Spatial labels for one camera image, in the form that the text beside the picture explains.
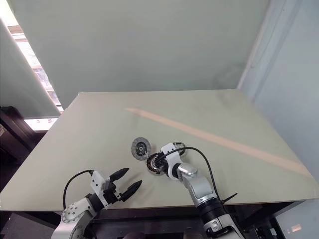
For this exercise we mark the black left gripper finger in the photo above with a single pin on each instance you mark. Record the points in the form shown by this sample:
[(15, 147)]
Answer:
[(120, 173), (132, 190)]

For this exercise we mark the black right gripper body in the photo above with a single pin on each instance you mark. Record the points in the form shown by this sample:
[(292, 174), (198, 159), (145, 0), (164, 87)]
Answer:
[(160, 164)]

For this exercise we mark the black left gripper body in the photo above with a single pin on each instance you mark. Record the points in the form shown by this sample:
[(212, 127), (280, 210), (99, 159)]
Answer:
[(111, 194)]

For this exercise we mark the motor housing with copper windings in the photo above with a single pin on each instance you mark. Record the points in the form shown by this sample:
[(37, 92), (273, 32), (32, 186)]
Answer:
[(149, 165)]

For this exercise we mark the silver round motor lid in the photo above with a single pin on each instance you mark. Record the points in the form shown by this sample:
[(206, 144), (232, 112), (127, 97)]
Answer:
[(180, 144)]

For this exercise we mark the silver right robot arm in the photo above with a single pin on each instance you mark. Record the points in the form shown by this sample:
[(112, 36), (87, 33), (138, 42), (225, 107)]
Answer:
[(197, 184)]

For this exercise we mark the grey spoked rotor disc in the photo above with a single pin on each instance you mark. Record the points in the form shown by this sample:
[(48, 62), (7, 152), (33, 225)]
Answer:
[(135, 149)]

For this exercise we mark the dark wooden cabinet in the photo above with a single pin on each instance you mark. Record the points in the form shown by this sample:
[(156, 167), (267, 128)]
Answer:
[(15, 139)]

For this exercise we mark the bright window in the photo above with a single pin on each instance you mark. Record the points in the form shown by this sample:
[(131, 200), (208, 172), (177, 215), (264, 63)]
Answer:
[(30, 54)]

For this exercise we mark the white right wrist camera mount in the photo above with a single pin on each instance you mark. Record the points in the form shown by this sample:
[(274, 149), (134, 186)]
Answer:
[(173, 156)]

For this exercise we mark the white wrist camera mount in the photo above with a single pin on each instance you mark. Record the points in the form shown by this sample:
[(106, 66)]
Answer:
[(173, 156), (97, 183)]

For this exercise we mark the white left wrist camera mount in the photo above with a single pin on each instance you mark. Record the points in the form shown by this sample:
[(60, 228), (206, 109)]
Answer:
[(97, 183)]

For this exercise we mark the black table frame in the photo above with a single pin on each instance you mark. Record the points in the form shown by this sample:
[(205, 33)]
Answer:
[(149, 216)]

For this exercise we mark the white panel with dark frame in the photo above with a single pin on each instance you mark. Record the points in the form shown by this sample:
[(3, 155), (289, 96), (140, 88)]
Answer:
[(296, 221)]

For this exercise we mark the white wall conduit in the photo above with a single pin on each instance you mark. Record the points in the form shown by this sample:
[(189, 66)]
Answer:
[(261, 37)]

